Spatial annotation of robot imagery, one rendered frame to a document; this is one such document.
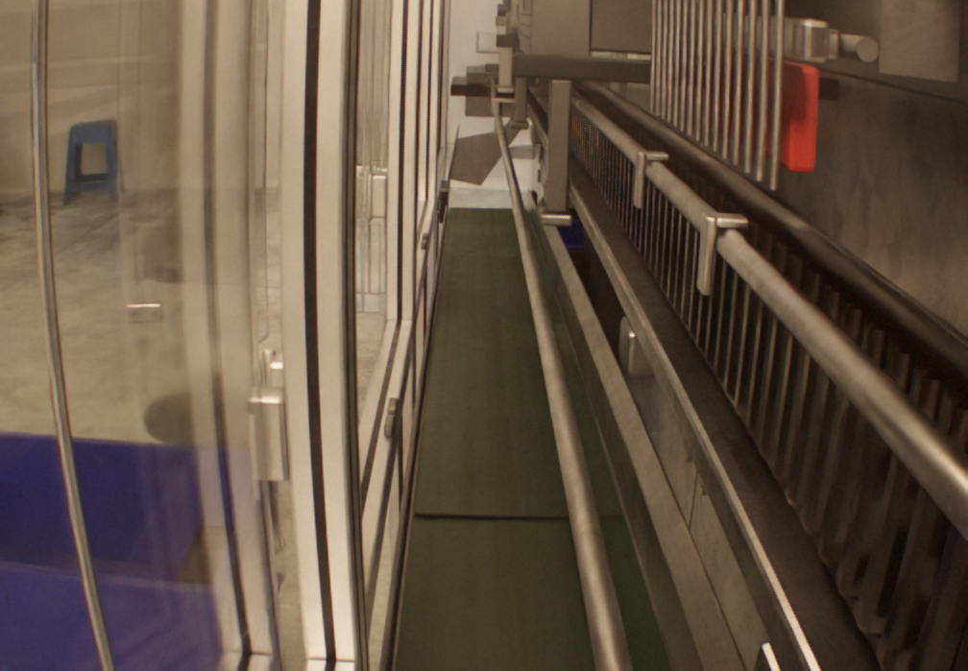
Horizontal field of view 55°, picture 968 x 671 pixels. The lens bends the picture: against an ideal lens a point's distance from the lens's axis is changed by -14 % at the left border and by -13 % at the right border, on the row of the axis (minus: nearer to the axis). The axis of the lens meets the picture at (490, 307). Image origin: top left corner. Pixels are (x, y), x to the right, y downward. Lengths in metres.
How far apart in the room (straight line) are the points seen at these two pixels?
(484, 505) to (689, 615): 0.25
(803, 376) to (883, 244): 0.61
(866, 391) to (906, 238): 0.65
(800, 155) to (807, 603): 0.21
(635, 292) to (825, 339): 0.36
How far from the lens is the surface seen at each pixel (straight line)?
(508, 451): 0.85
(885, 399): 0.25
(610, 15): 1.22
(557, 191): 1.03
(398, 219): 1.49
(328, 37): 0.61
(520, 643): 0.59
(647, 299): 0.63
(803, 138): 0.45
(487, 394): 0.98
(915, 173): 0.89
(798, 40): 0.40
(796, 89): 0.45
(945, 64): 0.58
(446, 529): 0.72
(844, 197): 1.06
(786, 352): 0.38
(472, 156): 2.13
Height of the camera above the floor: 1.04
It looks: 16 degrees down
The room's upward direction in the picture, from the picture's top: 2 degrees clockwise
